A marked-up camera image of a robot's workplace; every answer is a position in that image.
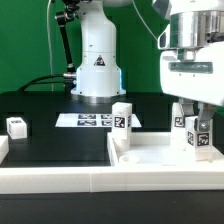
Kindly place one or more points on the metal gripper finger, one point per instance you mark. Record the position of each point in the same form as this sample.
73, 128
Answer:
206, 113
187, 107

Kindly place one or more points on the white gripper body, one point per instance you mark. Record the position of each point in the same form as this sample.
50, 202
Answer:
192, 64

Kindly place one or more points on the white square table top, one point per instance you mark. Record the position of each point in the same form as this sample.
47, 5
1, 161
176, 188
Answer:
153, 149

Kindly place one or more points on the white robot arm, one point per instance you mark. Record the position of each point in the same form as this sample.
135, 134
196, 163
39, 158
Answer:
98, 76

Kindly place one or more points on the white marker base plate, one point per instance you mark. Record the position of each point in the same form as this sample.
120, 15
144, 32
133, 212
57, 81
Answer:
78, 120

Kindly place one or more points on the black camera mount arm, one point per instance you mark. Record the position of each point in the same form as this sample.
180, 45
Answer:
62, 18

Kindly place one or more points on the white U-shaped obstacle wall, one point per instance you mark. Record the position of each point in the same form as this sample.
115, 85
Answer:
109, 178

